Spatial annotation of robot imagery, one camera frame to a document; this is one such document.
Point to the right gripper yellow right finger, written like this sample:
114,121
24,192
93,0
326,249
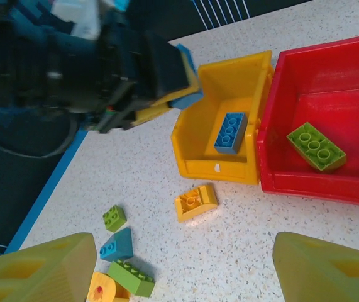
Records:
330,273

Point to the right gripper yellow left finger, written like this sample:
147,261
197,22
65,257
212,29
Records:
34,273

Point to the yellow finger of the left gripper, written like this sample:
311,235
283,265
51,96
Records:
166,69
154,111

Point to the blue sloped brick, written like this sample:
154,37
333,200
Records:
119,245
185,101

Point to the yellow plastic bin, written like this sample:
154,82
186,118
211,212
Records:
195,132

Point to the yellow round brick red print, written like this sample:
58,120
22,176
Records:
100,289

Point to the blue two-by-four brick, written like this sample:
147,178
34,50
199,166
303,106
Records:
229,133

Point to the green two-by-four brick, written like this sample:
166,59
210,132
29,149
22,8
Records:
129,278
316,146

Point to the green two-by-two brick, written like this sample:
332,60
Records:
114,218

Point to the yellow curved brick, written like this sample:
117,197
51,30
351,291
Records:
198,206

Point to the red plastic bin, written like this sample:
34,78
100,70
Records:
323,78

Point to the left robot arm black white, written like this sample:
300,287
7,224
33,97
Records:
9,63

